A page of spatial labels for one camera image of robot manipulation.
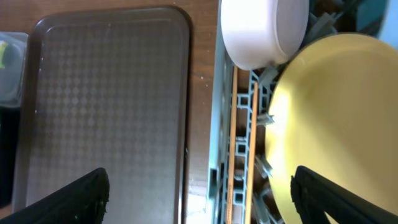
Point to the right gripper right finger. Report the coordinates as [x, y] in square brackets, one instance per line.
[317, 198]

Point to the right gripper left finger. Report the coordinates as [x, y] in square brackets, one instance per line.
[82, 201]

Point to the wooden chopstick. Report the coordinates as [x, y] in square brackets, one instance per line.
[232, 142]
[252, 153]

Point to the yellow plate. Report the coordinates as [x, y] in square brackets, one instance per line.
[334, 110]

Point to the pink white bowl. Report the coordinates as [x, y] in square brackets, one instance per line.
[257, 33]

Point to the yellow green snack wrapper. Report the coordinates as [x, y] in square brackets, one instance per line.
[3, 46]

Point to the light blue bowl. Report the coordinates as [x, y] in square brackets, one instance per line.
[388, 29]

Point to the black waste tray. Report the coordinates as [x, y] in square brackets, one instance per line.
[9, 138]

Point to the clear plastic waste bin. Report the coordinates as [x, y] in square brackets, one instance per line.
[12, 75]

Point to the grey dishwasher rack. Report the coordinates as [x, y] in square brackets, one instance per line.
[267, 78]

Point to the dark brown serving tray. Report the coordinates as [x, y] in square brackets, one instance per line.
[107, 89]

